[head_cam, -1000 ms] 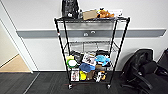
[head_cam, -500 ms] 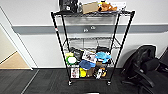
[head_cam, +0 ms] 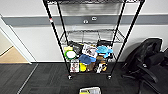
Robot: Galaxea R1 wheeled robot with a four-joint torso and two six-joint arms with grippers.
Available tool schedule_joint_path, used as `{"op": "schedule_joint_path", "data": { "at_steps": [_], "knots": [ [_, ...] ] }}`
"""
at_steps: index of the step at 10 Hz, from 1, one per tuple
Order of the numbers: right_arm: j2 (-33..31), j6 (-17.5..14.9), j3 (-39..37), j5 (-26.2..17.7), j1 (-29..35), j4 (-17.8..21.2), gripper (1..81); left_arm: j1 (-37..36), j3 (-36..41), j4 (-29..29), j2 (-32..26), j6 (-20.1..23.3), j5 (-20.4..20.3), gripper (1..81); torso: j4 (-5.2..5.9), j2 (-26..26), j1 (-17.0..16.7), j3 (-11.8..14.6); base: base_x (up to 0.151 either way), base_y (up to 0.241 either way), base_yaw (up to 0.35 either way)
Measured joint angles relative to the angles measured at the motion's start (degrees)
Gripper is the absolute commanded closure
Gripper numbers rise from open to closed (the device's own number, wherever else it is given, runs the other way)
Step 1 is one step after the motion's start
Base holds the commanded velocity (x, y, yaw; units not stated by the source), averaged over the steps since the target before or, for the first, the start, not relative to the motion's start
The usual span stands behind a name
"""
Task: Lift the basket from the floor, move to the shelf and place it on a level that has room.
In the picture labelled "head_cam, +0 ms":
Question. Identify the square grey wall outlet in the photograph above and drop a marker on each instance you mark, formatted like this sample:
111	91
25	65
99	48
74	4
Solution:
94	18

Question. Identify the black and white package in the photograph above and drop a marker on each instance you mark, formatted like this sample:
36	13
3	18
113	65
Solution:
101	67

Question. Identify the white door frame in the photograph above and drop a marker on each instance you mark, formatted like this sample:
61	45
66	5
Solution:
16	43

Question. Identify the plain black bag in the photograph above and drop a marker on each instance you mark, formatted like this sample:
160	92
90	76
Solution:
105	43

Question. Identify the glossy black bag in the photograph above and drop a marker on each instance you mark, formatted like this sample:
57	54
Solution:
76	47

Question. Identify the black office chair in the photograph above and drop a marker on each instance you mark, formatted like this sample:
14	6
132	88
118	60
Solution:
148	56

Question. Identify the small brown box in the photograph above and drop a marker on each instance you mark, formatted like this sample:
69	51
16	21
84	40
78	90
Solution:
91	66

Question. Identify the box with face picture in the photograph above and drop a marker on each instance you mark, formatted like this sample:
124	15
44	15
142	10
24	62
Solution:
74	66

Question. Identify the round grey wall socket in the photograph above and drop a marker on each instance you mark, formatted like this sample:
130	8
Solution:
86	21

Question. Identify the yellow plush toy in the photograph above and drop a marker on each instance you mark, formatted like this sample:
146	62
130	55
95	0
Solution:
84	92

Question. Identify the pale woven basket dark spots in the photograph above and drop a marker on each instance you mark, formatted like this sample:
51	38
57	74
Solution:
95	90

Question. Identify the green and white bowl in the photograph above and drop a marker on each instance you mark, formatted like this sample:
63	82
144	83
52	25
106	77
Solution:
70	55

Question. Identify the dark blue cap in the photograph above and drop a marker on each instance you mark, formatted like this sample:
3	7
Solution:
87	59

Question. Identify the small yellow item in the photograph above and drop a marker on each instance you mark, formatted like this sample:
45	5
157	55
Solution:
68	48

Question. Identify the white printed magazine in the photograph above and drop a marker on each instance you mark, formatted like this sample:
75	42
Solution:
89	50

